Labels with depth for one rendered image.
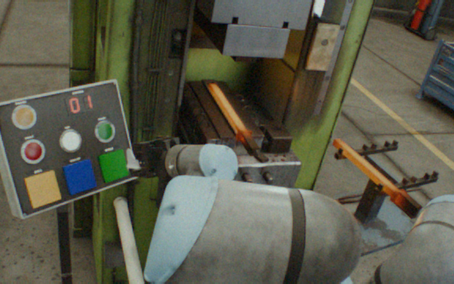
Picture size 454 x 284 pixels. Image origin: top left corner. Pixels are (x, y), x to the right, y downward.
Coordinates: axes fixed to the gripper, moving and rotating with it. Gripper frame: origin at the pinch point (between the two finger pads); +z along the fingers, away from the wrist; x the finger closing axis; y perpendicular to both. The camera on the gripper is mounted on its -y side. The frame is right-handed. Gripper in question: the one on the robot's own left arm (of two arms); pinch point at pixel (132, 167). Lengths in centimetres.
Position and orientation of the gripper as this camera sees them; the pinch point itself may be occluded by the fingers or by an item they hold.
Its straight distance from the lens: 110.7
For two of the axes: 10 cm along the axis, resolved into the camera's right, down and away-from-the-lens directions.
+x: -7.2, 2.5, -6.5
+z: -6.7, 0.0, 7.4
